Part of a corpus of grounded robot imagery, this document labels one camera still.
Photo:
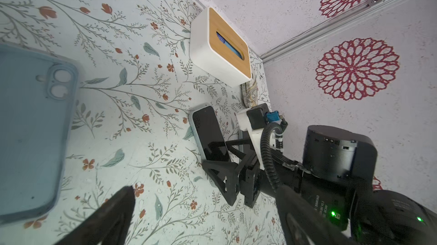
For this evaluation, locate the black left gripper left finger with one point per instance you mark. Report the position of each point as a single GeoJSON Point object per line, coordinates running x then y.
{"type": "Point", "coordinates": [108, 225]}

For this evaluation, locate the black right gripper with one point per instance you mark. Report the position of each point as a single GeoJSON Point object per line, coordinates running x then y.
{"type": "Point", "coordinates": [246, 178]}

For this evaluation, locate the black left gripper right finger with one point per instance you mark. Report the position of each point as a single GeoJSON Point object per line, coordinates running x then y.
{"type": "Point", "coordinates": [302, 225]}

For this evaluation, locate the black phone light blue case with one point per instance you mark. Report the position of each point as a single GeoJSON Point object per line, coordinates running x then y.
{"type": "Point", "coordinates": [207, 133]}

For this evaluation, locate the pale blue phone case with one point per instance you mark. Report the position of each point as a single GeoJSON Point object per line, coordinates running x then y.
{"type": "Point", "coordinates": [37, 105]}

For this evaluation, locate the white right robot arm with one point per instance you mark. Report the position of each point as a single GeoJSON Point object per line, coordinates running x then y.
{"type": "Point", "coordinates": [328, 198]}

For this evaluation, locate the map print glasses case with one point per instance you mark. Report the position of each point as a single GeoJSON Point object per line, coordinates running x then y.
{"type": "Point", "coordinates": [250, 92]}

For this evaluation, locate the white tissue box wooden lid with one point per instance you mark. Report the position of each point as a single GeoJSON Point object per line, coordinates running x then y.
{"type": "Point", "coordinates": [218, 50]}

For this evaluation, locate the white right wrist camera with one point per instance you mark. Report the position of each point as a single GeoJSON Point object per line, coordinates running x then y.
{"type": "Point", "coordinates": [253, 121]}

